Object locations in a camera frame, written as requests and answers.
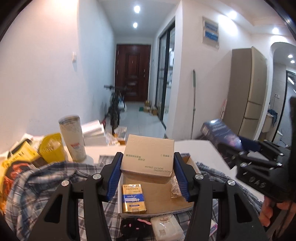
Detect grey mop handle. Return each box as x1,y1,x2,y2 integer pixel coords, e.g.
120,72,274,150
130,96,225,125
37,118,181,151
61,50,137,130
190,69,196,140

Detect person's right hand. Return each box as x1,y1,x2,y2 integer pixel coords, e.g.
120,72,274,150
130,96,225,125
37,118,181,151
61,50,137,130
259,196,296,229

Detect blue plaid shirt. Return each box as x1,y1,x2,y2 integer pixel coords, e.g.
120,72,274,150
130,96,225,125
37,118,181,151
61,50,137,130
4,155,265,241

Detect white wall switch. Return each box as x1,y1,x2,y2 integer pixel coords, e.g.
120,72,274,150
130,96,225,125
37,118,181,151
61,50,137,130
72,52,77,63

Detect black framed glass door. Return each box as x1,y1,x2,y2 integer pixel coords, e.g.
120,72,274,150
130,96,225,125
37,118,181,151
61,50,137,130
155,22,175,126

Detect purple blue product box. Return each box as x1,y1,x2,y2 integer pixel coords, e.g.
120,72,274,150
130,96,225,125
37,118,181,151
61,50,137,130
201,119,243,151

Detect small brown cardboard box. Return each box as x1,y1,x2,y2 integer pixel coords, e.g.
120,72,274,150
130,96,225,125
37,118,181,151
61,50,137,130
120,135,175,184

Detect white foam box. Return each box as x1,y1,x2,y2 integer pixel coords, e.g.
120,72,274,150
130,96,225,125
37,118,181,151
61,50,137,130
81,120,107,146

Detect white plastic bag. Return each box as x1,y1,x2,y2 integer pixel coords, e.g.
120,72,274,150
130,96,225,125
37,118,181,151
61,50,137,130
118,100,127,113

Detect gold blue carton box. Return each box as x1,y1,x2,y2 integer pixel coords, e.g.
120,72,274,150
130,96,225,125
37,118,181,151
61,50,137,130
121,184,147,214

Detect yellow packaging bag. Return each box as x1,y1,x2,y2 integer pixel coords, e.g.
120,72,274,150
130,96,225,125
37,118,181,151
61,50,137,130
1,140,41,179

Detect black bicycle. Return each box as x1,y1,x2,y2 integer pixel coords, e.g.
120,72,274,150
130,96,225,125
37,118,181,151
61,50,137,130
104,85,130,135

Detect black plush toy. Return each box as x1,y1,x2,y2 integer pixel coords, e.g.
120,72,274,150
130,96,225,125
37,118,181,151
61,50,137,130
116,218,152,240

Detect yellow plastic bin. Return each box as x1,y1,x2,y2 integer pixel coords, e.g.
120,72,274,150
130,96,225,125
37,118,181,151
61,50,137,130
38,133,66,163

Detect wall electrical panel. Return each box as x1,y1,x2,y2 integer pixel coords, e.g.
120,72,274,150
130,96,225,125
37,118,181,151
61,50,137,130
202,16,220,49

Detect white blue tissue pack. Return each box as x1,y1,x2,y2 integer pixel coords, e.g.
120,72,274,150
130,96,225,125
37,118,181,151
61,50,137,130
209,220,218,237

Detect dark red entrance door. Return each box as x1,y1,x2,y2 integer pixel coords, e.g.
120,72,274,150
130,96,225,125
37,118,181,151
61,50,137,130
115,44,151,102

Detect beige refrigerator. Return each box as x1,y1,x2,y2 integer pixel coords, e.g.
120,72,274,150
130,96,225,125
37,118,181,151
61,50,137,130
223,47,267,139

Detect cardboard boxes on floor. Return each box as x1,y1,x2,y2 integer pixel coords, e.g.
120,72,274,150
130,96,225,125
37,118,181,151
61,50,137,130
139,100,159,115

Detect open cardboard tray box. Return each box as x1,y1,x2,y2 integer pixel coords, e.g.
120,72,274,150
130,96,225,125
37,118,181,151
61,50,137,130
115,153,202,219

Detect tall white cylinder canister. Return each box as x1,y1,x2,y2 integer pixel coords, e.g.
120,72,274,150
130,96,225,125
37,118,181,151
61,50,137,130
59,115,87,162

